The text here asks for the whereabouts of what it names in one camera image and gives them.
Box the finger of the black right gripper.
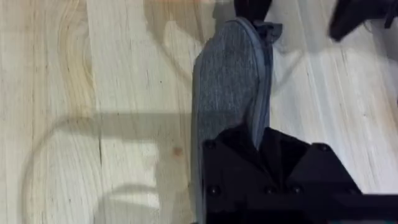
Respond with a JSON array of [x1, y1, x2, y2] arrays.
[[233, 0, 274, 23], [328, 0, 398, 42]]

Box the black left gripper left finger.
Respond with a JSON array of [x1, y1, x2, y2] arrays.
[[201, 123, 272, 224]]

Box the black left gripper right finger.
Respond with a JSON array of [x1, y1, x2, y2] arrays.
[[259, 126, 364, 196]]

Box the grey fabric zip bag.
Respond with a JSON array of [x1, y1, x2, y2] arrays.
[[190, 17, 284, 224]]

